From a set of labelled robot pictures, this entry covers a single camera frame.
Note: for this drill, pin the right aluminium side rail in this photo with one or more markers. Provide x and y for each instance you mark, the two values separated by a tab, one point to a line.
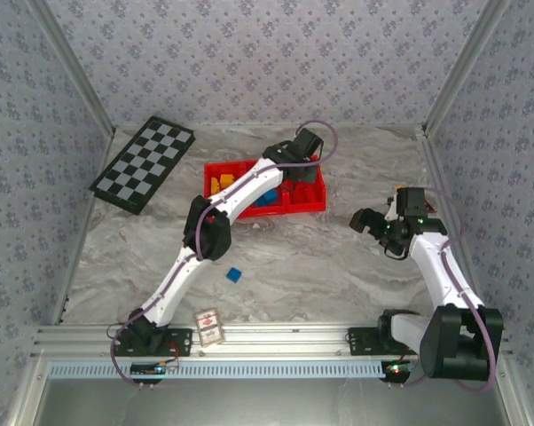
449	177

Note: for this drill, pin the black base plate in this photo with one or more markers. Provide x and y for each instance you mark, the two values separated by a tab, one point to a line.
178	341
364	341

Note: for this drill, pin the left small circuit board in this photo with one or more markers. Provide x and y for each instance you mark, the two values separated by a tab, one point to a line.
154	368

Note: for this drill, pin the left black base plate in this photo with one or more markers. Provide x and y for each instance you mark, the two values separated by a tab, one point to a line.
178	341

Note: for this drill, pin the playing card box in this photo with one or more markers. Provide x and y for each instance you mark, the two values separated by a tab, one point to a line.
209	328

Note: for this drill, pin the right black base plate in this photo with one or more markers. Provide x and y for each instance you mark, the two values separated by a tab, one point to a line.
364	341

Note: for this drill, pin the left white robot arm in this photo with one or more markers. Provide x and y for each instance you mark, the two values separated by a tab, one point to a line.
178	275

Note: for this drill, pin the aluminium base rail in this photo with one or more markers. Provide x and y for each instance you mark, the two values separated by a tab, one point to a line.
285	339

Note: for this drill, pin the aluminium frame post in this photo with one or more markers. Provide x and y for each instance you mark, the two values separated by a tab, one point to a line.
72	66
466	62

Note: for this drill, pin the orange lego brick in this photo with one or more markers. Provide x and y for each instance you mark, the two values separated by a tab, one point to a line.
226	180
214	185

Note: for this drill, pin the aluminium side rail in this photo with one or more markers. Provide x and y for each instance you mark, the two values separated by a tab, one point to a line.
83	231
449	177

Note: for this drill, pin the black grey chessboard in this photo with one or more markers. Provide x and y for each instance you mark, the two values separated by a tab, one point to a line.
138	166

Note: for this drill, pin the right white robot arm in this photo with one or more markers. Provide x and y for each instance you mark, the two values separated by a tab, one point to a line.
440	275

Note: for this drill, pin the blue lego brick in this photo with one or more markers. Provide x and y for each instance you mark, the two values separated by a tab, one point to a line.
272	195
234	274
261	202

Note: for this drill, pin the left aluminium side rail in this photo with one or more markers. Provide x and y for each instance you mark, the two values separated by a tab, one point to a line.
83	231

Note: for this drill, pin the right aluminium frame post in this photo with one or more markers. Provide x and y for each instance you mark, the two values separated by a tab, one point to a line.
466	62

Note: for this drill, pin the right small circuit board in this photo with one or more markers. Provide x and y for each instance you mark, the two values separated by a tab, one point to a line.
398	368

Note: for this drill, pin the red three-compartment bin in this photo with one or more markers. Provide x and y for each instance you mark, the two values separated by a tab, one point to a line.
307	206

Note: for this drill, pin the left aluminium frame post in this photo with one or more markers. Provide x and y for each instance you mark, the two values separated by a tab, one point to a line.
72	66

